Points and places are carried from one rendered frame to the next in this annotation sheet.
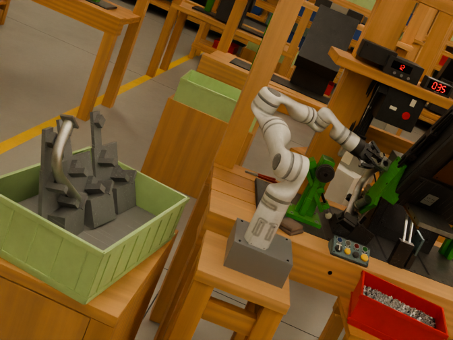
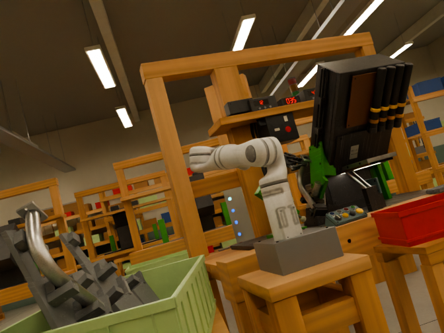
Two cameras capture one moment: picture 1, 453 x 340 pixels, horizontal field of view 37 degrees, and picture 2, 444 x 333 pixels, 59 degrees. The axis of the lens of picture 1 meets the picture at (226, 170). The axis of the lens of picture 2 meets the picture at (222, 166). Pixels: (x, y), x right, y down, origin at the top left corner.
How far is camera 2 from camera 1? 115 cm
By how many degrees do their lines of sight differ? 27
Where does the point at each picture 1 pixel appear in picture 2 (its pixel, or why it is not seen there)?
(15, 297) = not seen: outside the picture
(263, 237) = (293, 224)
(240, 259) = (292, 256)
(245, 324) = (349, 310)
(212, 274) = (285, 283)
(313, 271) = not seen: hidden behind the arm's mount
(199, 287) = (283, 307)
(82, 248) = (143, 317)
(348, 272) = (359, 229)
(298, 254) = not seen: hidden behind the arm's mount
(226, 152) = (195, 246)
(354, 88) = (243, 140)
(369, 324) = (425, 232)
